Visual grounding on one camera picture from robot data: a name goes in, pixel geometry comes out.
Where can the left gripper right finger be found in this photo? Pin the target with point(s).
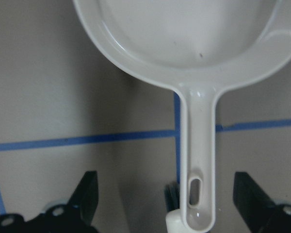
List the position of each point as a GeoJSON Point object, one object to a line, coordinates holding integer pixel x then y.
{"type": "Point", "coordinates": [260, 213]}

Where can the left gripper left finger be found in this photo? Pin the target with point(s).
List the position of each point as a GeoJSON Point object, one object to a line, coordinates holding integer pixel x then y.
{"type": "Point", "coordinates": [75, 216]}

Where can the beige hand brush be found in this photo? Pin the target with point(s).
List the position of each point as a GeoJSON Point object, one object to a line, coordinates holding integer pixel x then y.
{"type": "Point", "coordinates": [172, 202]}

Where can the beige plastic dustpan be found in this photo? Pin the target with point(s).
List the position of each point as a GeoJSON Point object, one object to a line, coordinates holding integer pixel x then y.
{"type": "Point", "coordinates": [200, 49]}

